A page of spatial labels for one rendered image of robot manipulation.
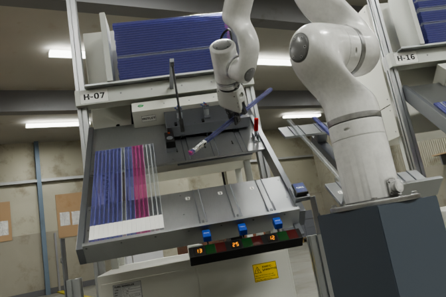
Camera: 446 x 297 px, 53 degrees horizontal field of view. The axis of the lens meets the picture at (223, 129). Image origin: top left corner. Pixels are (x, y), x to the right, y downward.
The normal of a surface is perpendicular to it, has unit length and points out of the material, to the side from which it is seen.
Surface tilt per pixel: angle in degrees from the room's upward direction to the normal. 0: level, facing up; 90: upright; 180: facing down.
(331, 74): 126
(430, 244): 90
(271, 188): 44
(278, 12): 90
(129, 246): 134
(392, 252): 90
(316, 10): 139
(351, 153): 90
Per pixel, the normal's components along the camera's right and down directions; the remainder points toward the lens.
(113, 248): 0.20, 0.50
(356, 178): -0.64, -0.06
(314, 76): -0.56, 0.60
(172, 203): -0.04, -0.85
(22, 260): 0.47, -0.27
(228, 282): 0.11, -0.24
